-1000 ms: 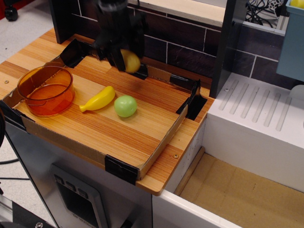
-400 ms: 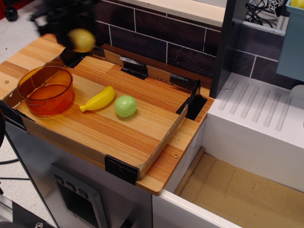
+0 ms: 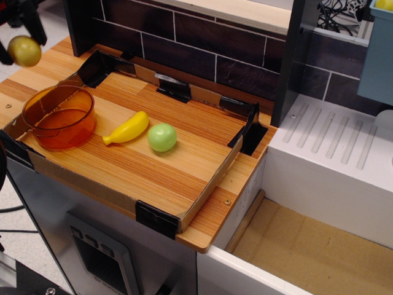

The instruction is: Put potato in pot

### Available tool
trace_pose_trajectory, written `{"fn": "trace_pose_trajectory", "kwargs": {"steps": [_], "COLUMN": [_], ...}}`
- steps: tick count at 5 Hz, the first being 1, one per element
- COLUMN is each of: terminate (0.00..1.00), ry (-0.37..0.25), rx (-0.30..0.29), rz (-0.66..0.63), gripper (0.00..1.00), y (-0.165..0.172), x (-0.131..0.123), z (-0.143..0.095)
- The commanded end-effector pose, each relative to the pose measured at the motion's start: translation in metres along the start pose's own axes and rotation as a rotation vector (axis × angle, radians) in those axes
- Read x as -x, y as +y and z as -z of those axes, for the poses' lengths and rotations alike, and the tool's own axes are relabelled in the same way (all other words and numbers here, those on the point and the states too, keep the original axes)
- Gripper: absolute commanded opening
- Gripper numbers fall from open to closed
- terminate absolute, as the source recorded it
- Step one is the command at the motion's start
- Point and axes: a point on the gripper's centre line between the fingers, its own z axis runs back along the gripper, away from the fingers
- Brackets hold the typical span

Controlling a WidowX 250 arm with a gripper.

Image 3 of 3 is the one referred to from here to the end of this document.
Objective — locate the cardboard fence with black tape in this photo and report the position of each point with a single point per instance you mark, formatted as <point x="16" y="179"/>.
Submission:
<point x="188" y="191"/>

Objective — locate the white toy sink unit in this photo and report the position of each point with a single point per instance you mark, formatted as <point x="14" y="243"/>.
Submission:
<point x="316" y="216"/>

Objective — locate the yellow toy banana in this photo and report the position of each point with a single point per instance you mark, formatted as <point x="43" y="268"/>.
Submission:
<point x="129" y="130"/>

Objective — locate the orange transparent plastic pot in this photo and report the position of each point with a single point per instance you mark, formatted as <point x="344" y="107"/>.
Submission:
<point x="61" y="117"/>

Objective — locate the teal plastic bin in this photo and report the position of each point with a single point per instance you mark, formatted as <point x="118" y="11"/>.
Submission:
<point x="376" y="79"/>

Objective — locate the green toy apple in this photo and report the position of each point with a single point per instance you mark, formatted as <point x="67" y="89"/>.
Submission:
<point x="162" y="137"/>

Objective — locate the silver toy oven front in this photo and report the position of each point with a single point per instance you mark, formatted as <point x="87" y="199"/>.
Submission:
<point x="99" y="250"/>

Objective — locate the dark grey vertical post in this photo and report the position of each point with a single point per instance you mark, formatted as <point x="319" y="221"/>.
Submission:
<point x="303" y="21"/>

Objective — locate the yellow toy in bin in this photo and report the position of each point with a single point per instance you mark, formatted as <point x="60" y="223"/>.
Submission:
<point x="384" y="5"/>

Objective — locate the yellow toy potato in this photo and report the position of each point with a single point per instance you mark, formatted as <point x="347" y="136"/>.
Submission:
<point x="24" y="51"/>

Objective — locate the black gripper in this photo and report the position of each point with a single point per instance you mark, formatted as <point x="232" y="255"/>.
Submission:
<point x="18" y="13"/>

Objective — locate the dark grey left post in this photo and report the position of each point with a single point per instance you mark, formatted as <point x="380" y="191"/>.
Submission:
<point x="81" y="16"/>

